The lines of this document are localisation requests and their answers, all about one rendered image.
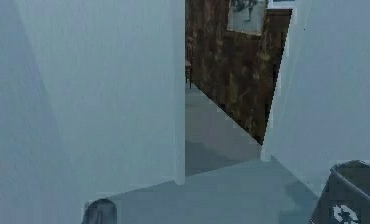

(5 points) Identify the grey rounded object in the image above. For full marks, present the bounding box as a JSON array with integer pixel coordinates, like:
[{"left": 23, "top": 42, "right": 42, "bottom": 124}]
[{"left": 81, "top": 198, "right": 118, "bottom": 224}]

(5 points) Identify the white framed window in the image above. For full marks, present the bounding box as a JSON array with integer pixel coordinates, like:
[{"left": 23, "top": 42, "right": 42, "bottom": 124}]
[{"left": 267, "top": 0, "right": 297, "bottom": 10}]

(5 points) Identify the grey recycling bin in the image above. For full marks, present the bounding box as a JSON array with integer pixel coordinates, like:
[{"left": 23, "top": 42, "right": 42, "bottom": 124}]
[{"left": 309, "top": 160, "right": 370, "bottom": 224}]

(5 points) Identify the grey framed wall picture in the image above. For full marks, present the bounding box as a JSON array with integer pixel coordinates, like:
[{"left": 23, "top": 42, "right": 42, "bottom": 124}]
[{"left": 226, "top": 0, "right": 269, "bottom": 37}]

